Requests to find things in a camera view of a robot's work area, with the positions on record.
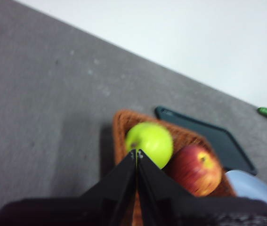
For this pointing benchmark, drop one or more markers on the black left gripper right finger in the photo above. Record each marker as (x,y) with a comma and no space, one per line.
(171,207)

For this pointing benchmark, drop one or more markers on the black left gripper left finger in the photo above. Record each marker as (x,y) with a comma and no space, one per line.
(105,207)

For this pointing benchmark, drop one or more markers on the dark flat tray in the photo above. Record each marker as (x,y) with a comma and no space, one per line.
(206,136)

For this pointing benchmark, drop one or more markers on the green apple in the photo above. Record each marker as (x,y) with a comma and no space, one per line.
(154,141)

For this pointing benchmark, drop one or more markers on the brown wicker basket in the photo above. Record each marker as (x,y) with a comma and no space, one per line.
(185,136)

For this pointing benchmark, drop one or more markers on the red apple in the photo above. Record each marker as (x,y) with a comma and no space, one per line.
(196,169)

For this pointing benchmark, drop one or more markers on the blue plate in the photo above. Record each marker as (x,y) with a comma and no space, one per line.
(248,186)

